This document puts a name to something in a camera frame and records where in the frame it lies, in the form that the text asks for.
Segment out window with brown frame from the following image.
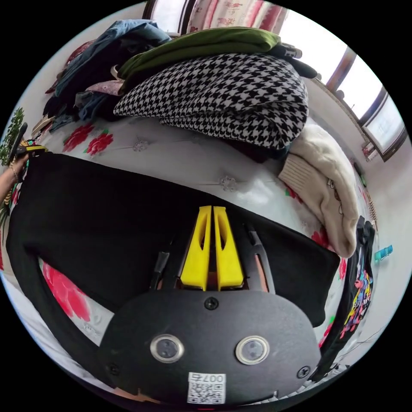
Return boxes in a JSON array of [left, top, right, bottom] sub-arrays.
[[141, 0, 197, 36], [278, 12, 409, 163]]

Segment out black long pants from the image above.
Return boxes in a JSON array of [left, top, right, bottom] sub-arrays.
[[5, 152, 342, 387]]

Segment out person's left hand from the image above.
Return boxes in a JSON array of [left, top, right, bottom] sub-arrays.
[[9, 158, 30, 185]]

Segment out green plant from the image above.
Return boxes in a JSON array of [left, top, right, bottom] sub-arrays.
[[0, 107, 26, 167]]

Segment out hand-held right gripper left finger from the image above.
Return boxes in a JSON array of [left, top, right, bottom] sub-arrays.
[[180, 206, 212, 291]]

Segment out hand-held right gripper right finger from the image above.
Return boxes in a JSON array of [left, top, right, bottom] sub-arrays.
[[213, 206, 244, 291]]

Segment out pile of clothes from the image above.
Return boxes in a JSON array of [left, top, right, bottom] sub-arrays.
[[43, 19, 361, 258]]

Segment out black shirt with colourful print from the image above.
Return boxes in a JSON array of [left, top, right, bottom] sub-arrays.
[[317, 215, 378, 384]]

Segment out pink floral curtain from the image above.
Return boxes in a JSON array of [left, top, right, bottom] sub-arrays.
[[186, 0, 289, 36]]

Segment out person's left forearm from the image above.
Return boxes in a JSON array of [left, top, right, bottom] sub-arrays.
[[0, 172, 18, 210]]

